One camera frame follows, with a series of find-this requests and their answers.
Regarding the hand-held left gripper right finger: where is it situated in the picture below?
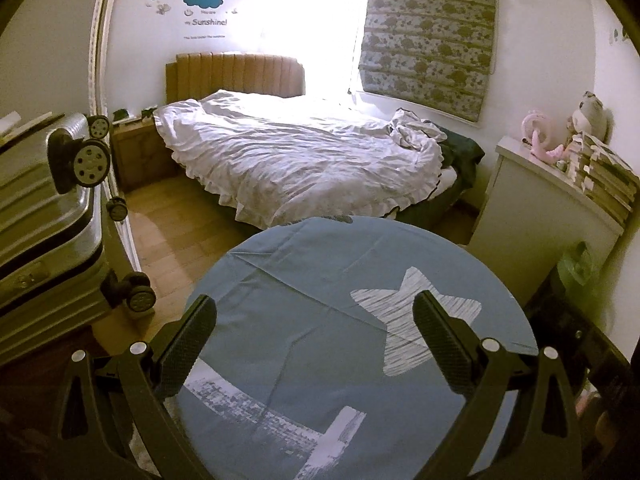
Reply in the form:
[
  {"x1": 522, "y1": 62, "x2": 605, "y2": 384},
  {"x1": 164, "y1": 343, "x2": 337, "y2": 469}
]
[{"x1": 412, "y1": 290, "x2": 583, "y2": 480}]

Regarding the wall lettering sticker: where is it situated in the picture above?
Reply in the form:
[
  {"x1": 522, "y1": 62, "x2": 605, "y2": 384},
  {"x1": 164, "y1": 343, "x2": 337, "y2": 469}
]
[{"x1": 182, "y1": 8, "x2": 229, "y2": 41}]

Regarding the silver ribbed suitcase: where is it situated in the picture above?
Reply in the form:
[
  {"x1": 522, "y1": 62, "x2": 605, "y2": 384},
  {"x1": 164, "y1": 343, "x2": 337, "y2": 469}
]
[{"x1": 0, "y1": 112, "x2": 157, "y2": 367}]

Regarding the floral window blind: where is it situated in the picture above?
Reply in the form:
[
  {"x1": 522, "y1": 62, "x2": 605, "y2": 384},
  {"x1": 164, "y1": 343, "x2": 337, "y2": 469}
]
[{"x1": 359, "y1": 0, "x2": 501, "y2": 123}]

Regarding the dark green blanket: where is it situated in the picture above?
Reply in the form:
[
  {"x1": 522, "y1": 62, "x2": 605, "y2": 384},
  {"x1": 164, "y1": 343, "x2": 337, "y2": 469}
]
[{"x1": 439, "y1": 127, "x2": 487, "y2": 187}]

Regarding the stack of books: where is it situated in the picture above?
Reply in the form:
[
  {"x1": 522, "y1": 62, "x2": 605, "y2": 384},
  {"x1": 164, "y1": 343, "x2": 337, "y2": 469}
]
[{"x1": 567, "y1": 132, "x2": 640, "y2": 227}]

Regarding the black trash bin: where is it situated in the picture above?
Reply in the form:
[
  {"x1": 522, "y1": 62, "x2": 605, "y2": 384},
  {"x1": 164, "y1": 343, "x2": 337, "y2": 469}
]
[{"x1": 522, "y1": 260, "x2": 640, "y2": 461}]

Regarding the bed with tan headboard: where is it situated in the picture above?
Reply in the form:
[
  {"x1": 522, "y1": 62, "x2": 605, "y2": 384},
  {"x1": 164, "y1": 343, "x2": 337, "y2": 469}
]
[{"x1": 165, "y1": 51, "x2": 487, "y2": 235}]

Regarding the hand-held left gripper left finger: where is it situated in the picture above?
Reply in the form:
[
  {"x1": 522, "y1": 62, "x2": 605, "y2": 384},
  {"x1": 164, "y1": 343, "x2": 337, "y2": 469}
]
[{"x1": 47, "y1": 294, "x2": 221, "y2": 480}]

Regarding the pale green plastic object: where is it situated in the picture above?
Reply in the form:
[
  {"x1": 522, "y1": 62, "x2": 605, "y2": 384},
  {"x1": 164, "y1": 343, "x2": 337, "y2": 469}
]
[{"x1": 556, "y1": 241, "x2": 595, "y2": 302}]

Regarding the grey plush toy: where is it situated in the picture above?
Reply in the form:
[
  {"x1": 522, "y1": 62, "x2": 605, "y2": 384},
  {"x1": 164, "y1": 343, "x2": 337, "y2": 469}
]
[{"x1": 566, "y1": 91, "x2": 614, "y2": 143}]

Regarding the pink plush toy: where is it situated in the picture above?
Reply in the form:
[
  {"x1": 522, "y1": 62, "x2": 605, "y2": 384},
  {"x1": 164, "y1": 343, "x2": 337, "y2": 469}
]
[{"x1": 520, "y1": 110, "x2": 567, "y2": 164}]

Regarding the white cabinet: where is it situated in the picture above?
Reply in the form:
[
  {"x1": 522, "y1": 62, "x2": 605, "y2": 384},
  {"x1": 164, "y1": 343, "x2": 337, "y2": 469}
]
[{"x1": 467, "y1": 136, "x2": 626, "y2": 306}]

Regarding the white door frame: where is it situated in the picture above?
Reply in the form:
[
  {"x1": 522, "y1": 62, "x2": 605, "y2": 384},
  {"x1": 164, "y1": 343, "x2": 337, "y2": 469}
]
[{"x1": 89, "y1": 0, "x2": 148, "y2": 281}]

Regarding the wooden nightstand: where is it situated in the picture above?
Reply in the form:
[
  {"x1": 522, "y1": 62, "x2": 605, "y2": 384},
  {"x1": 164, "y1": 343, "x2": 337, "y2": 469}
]
[{"x1": 111, "y1": 117, "x2": 183, "y2": 192}]

